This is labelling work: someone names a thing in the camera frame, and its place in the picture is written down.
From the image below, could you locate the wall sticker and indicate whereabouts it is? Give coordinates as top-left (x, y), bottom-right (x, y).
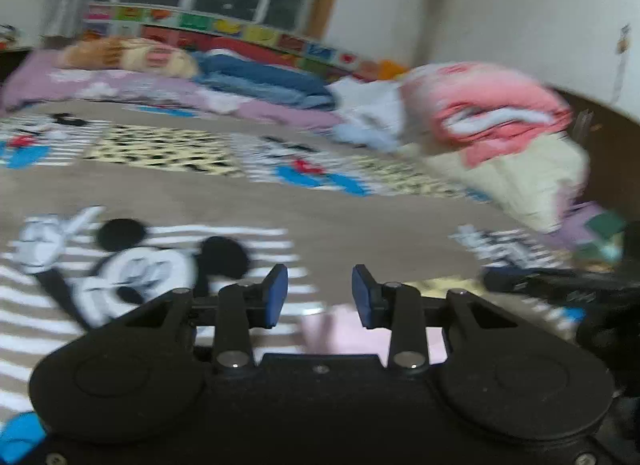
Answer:
top-left (613, 24), bottom-right (632, 106)

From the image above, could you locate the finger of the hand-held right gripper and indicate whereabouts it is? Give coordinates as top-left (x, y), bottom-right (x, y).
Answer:
top-left (481, 266), bottom-right (603, 307)

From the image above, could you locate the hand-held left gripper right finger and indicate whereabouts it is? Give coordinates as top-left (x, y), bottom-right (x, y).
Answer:
top-left (351, 264), bottom-right (522, 377)

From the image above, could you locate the pink garment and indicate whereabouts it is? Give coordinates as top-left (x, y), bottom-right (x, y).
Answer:
top-left (300, 305), bottom-right (448, 367)

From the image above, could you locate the coral pink blanket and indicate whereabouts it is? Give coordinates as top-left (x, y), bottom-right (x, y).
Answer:
top-left (399, 61), bottom-right (577, 169)

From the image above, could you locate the blue folded quilt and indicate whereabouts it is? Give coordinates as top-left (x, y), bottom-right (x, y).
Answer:
top-left (192, 49), bottom-right (337, 112)

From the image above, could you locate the colourful picture panel strip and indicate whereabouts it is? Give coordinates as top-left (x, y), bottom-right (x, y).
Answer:
top-left (82, 1), bottom-right (407, 84)

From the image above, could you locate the light blue white cloth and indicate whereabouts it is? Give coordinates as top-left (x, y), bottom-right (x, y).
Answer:
top-left (324, 76), bottom-right (427, 152)

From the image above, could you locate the dark wooden headboard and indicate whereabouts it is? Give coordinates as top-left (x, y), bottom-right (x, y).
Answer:
top-left (550, 86), bottom-right (640, 226)

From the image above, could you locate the teal and purple cloth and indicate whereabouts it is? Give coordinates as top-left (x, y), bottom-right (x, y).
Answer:
top-left (549, 201), bottom-right (632, 267)

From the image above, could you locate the cartoon mouse printed blanket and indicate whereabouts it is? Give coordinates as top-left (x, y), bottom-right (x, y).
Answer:
top-left (0, 99), bottom-right (592, 465)

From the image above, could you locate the orange striped pillow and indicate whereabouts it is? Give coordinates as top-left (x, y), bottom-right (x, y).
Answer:
top-left (56, 36), bottom-right (199, 79)

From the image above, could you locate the dark wooden desk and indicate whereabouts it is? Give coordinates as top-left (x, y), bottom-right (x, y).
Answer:
top-left (0, 24), bottom-right (32, 86)

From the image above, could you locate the cream quilt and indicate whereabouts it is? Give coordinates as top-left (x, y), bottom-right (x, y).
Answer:
top-left (424, 134), bottom-right (592, 234)

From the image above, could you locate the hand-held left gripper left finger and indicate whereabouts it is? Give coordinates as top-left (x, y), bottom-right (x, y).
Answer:
top-left (125, 264), bottom-right (290, 377)

